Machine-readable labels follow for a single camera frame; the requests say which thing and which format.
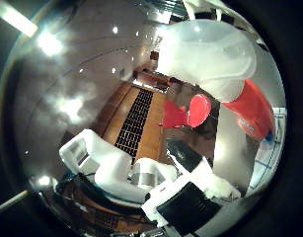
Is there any orange spray bottle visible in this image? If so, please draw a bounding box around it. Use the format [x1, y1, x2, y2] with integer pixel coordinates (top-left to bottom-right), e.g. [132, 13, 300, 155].
[221, 78, 277, 144]

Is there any white grid-lined cloth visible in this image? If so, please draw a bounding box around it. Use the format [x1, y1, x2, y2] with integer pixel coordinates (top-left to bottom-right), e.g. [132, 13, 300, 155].
[248, 107, 287, 196]

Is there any round-seat red chair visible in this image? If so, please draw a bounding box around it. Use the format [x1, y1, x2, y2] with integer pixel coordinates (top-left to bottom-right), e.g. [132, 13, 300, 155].
[186, 93, 213, 128]

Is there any black floor grille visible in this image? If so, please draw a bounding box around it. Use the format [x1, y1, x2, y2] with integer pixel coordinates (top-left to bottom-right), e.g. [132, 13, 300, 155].
[114, 88, 155, 162]

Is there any ceiling strip light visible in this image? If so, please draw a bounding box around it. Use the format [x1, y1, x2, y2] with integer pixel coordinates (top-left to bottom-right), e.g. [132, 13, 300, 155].
[0, 189, 31, 215]
[0, 0, 38, 38]

